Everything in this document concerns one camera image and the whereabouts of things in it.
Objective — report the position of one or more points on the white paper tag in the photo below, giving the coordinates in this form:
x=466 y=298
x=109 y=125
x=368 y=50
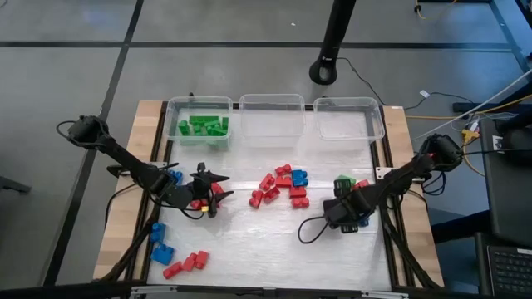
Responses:
x=424 y=94

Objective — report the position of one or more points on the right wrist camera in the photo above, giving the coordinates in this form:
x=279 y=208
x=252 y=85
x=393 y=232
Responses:
x=334 y=214

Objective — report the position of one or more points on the black table leg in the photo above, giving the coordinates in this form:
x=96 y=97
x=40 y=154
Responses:
x=513 y=33

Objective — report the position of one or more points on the black pole stand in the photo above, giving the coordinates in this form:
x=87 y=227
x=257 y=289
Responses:
x=334 y=29

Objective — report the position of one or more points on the grey floor foot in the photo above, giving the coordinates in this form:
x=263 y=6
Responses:
x=14 y=185

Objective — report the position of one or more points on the clear plastic bin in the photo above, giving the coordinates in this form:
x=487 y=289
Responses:
x=349 y=124
x=174 y=141
x=272 y=124

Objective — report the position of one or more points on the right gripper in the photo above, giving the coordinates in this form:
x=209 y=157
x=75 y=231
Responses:
x=359 y=207

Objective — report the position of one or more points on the black desk unit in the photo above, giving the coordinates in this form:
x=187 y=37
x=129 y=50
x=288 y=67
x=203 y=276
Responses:
x=511 y=199

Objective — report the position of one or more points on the black laptop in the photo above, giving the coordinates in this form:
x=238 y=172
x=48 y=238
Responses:
x=511 y=270

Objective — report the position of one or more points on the white table mat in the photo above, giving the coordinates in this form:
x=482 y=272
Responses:
x=270 y=249

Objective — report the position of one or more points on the black aluminium table frame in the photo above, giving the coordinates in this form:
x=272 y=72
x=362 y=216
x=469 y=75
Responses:
x=137 y=245

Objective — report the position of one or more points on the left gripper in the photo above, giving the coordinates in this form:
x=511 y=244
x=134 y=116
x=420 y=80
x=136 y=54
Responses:
x=196 y=191

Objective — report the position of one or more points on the silver mounting plate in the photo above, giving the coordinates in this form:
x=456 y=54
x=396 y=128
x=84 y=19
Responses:
x=156 y=163
x=382 y=172

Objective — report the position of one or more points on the yellow plug connector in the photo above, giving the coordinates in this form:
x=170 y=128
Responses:
x=469 y=133

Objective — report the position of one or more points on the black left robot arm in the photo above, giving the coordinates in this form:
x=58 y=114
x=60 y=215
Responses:
x=124 y=158

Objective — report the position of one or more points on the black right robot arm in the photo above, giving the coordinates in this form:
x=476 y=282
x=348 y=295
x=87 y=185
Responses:
x=399 y=178

